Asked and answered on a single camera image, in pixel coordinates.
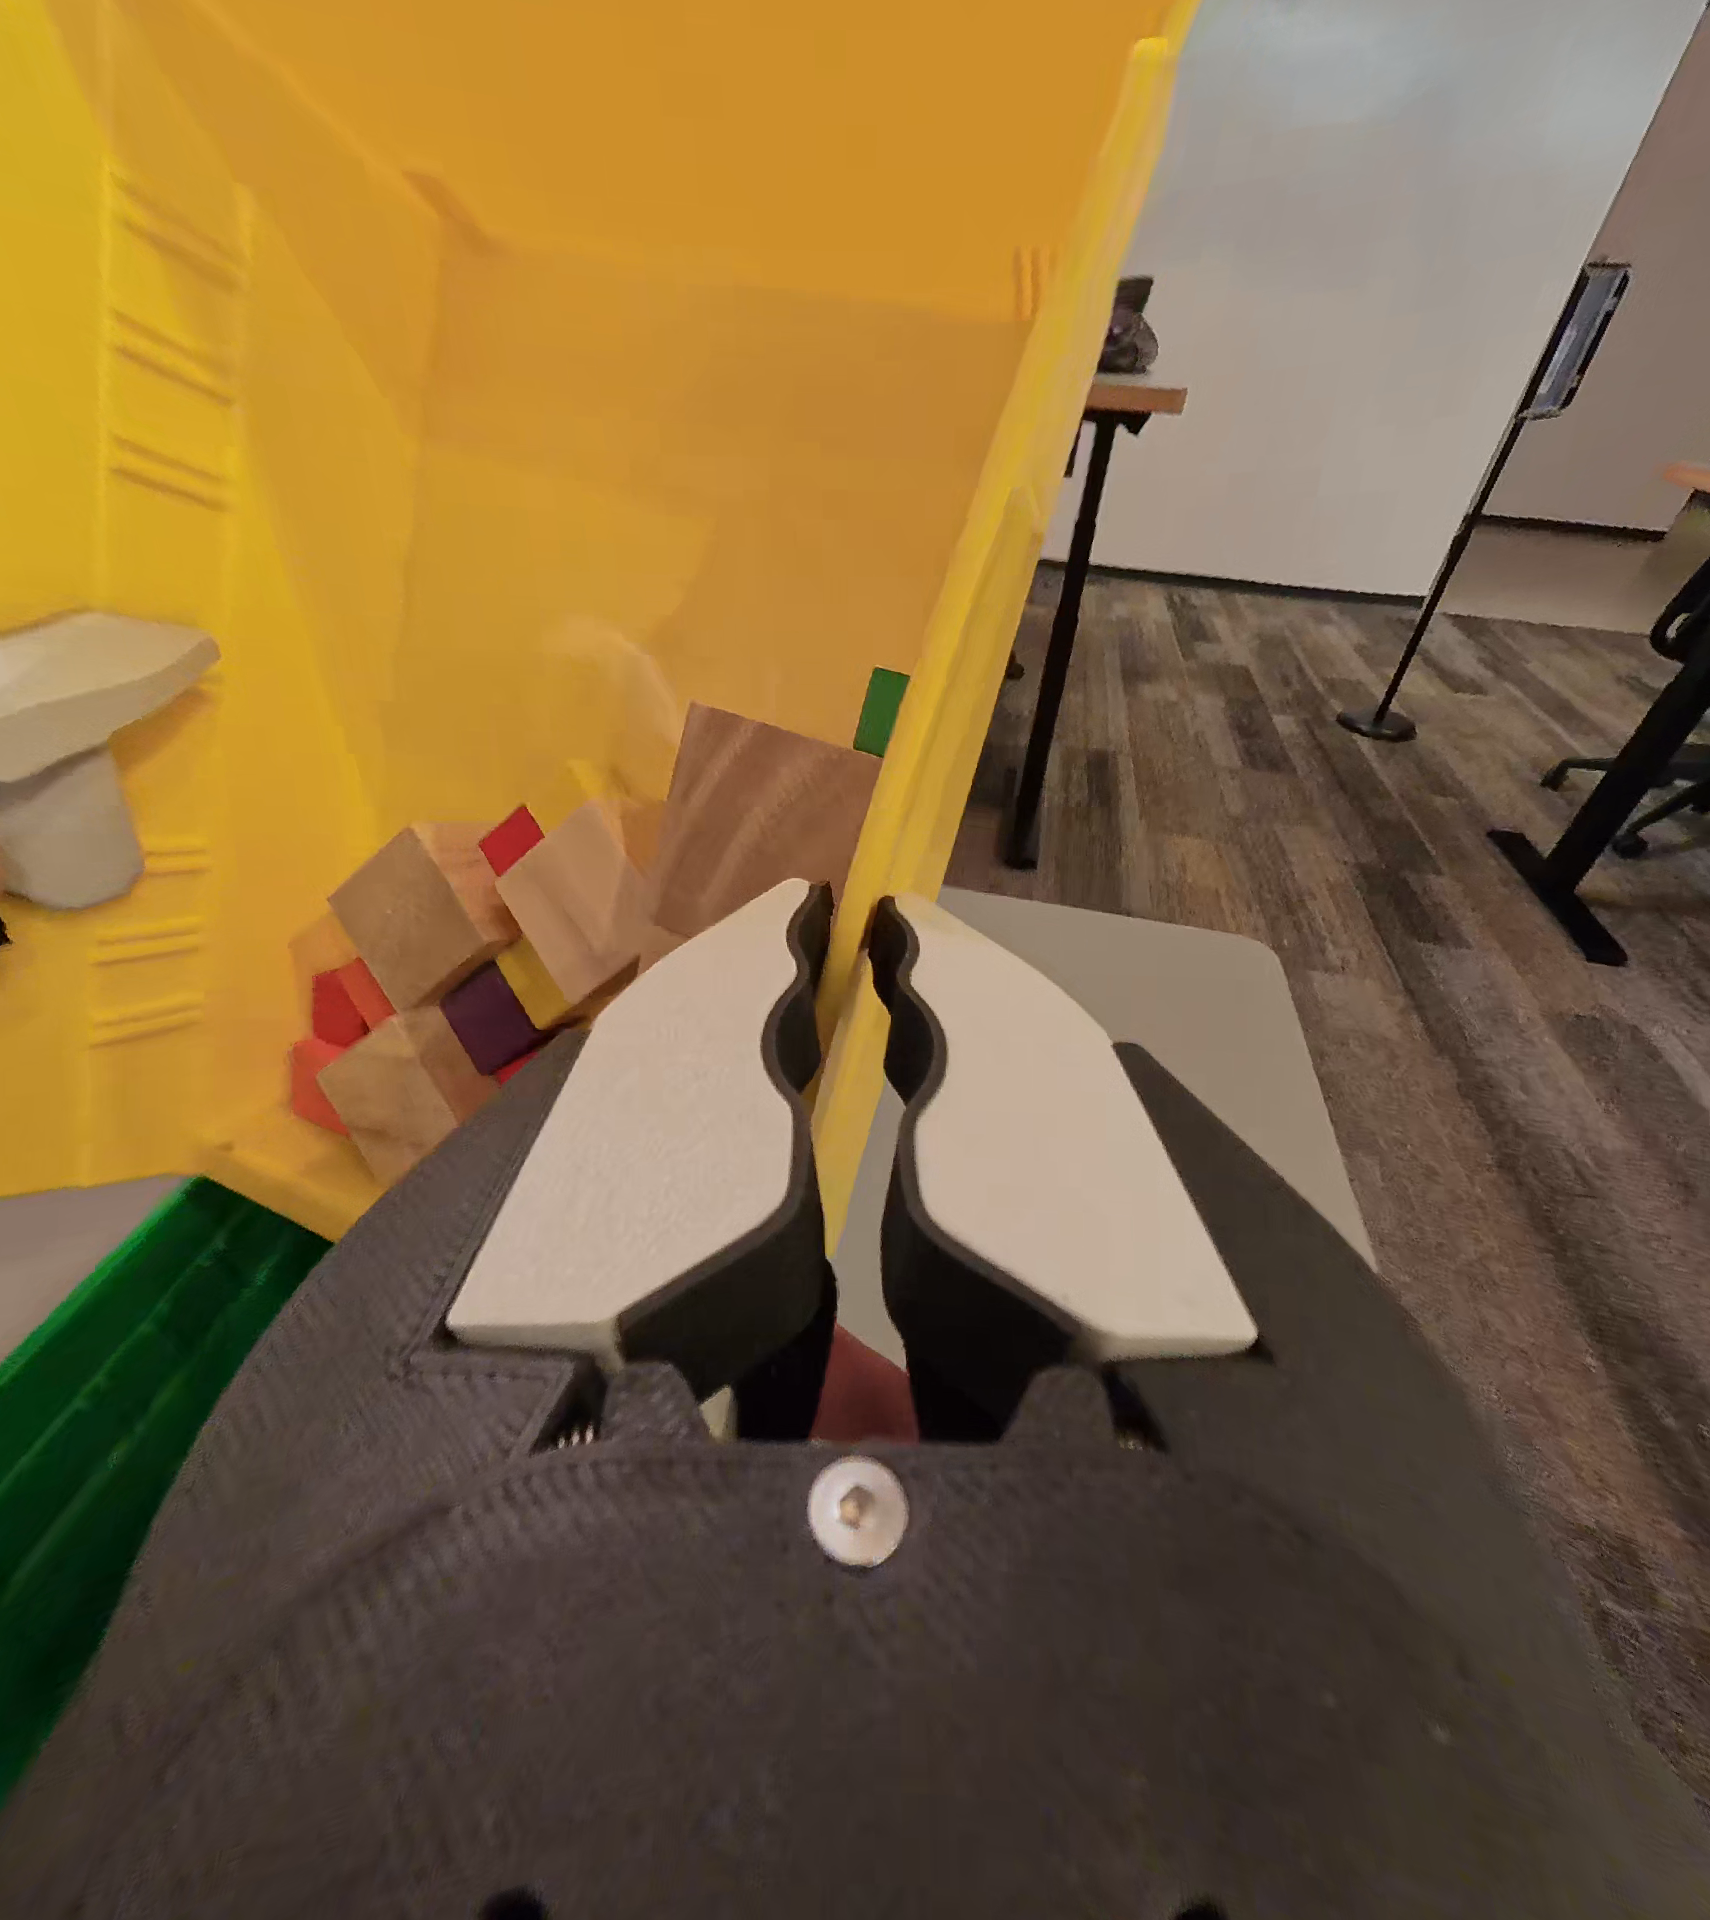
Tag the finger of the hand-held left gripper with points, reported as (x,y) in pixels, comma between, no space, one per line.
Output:
(61,674)

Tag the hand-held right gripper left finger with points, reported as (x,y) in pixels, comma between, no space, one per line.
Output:
(645,1171)

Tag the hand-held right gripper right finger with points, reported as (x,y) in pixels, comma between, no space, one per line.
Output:
(1081,1171)

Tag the pile of coloured wooden cubes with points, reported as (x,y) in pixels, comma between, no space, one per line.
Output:
(405,915)

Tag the green plastic box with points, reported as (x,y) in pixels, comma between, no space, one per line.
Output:
(45,1425)

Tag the yellow plastic box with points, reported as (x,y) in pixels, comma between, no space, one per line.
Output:
(570,374)

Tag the dark red cloth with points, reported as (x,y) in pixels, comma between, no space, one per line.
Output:
(863,1395)

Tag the wooden desk with black legs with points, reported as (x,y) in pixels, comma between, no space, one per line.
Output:
(1133,398)

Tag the black sign stand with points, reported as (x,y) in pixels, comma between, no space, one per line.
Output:
(1590,339)

